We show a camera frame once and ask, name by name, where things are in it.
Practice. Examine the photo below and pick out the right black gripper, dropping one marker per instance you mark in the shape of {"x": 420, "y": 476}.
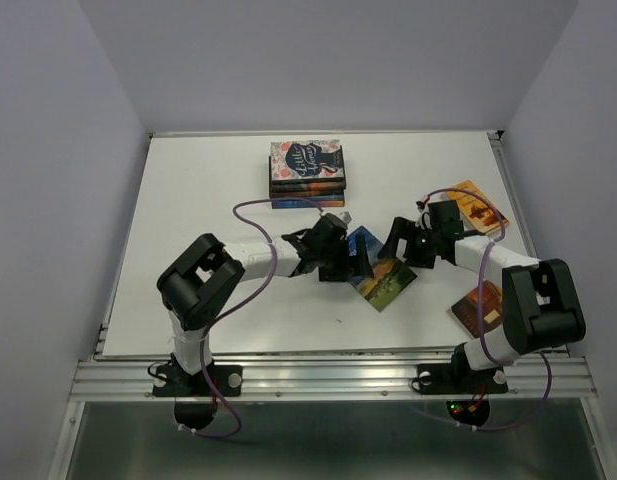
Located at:
{"x": 399, "y": 228}

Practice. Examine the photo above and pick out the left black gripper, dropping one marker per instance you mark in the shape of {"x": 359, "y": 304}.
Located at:
{"x": 342, "y": 270}

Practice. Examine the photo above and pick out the green and blue book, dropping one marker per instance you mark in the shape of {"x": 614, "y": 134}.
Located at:
{"x": 391, "y": 276}

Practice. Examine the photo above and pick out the Jane Eyre blue book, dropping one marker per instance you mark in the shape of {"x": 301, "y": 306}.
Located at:
{"x": 332, "y": 201}

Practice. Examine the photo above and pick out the A Tale of Two Cities book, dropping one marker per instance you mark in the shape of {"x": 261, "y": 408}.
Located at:
{"x": 307, "y": 189}

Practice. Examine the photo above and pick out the Little Women floral book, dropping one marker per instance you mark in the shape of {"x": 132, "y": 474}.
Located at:
{"x": 306, "y": 161}

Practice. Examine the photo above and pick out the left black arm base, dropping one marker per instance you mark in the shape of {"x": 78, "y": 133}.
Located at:
{"x": 171, "y": 381}

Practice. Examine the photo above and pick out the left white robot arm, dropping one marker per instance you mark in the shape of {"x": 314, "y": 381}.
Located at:
{"x": 197, "y": 285}

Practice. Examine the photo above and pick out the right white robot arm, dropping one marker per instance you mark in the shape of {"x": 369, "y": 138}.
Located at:
{"x": 540, "y": 304}

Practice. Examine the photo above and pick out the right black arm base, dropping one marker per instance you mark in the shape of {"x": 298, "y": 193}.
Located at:
{"x": 465, "y": 390}

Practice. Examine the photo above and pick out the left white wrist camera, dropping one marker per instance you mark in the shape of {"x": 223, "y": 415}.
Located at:
{"x": 342, "y": 217}

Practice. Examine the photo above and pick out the aluminium mounting rail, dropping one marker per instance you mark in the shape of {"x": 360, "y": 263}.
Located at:
{"x": 335, "y": 376}

